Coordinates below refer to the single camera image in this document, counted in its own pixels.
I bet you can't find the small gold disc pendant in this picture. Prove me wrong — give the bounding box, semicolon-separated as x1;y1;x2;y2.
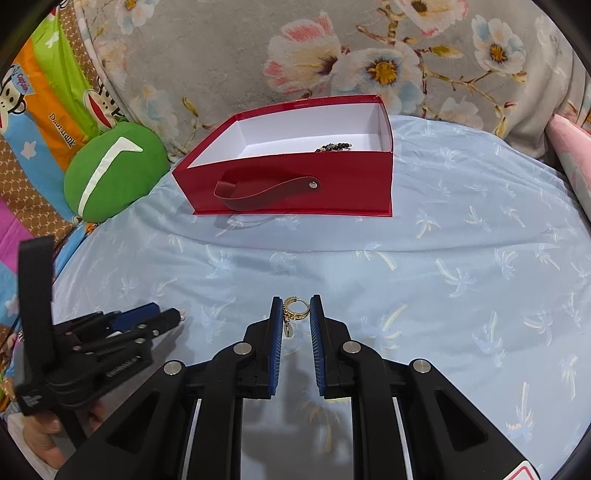
283;296;311;338

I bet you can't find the red jewelry box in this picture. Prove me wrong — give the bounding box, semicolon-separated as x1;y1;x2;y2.
172;95;394;217

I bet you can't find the person's left hand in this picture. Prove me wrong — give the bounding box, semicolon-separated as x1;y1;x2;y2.
18;398;107;471

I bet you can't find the green round cushion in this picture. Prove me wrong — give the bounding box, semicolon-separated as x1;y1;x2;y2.
63;122;169;223

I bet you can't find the light blue palm bedsheet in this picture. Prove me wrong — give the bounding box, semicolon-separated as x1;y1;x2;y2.
53;117;590;479

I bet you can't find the colourful cartoon quilt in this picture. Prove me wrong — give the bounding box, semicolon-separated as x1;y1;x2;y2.
1;1;125;409

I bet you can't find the pink plush pillow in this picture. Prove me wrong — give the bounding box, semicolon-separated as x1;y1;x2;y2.
546;114;591;217

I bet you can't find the grey floral blanket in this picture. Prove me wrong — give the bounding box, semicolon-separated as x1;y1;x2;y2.
73;1;590;157

